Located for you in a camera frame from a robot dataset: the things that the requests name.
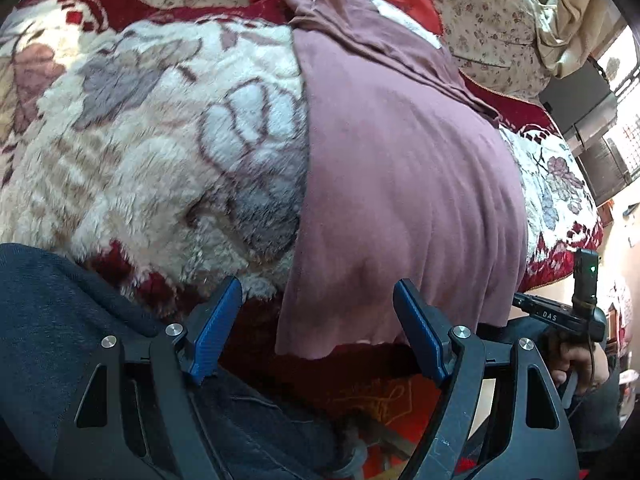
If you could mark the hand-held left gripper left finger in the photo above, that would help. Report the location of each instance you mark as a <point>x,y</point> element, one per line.
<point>216,332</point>

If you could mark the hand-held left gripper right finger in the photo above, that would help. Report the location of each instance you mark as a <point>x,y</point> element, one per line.
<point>421,335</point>

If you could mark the beige curtain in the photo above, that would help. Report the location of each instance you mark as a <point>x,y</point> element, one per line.
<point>575,20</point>

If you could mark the person's right forearm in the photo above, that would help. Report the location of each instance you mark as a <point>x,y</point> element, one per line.
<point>597,420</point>

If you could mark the grey cabinet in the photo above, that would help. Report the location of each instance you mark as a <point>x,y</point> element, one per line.
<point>590,110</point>

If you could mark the floral beige quilt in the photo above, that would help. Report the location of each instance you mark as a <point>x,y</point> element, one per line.
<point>480,25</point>

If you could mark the person's dark pants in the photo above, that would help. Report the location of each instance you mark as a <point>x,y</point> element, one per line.
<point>60,320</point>

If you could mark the plush red floral blanket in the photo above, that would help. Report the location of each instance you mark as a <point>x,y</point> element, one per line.
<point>150,150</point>

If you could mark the mauve long-sleeved shirt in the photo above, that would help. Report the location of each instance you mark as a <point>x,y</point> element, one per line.
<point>400,170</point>

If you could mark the person's right hand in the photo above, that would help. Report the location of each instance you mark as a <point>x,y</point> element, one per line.
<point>585,365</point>

